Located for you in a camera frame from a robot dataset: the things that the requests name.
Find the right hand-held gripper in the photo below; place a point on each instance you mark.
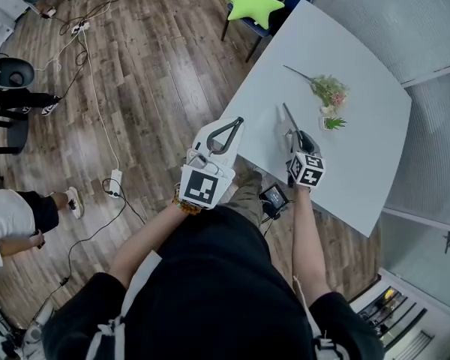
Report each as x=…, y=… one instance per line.
x=307, y=174

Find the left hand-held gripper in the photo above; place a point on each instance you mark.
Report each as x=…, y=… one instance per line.
x=200, y=188

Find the person's right forearm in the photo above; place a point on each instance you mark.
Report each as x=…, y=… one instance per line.
x=307, y=246

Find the person's left forearm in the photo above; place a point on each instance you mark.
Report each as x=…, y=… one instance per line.
x=142, y=246

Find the small white potted plant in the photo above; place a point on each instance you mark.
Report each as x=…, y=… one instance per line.
x=329, y=123

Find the person's olive trouser leg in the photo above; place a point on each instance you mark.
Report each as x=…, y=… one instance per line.
x=243, y=204

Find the person's brown shoe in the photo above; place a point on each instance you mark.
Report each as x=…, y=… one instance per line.
x=249, y=176

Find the artificial flower bouquet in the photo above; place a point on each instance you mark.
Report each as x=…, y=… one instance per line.
x=328, y=88

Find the black screen device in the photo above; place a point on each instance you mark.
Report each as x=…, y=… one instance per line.
x=273, y=197

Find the white power strip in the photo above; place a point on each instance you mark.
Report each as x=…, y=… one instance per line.
x=80, y=27
x=116, y=183

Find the person's black shirt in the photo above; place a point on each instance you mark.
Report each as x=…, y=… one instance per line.
x=210, y=283

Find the green star pillow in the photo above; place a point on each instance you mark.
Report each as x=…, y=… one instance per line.
x=253, y=2

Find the black power adapter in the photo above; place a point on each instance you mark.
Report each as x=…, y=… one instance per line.
x=63, y=281

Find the black stool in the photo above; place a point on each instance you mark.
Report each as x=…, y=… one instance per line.
x=17, y=137

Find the black window railing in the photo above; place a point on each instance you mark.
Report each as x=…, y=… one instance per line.
x=375, y=313

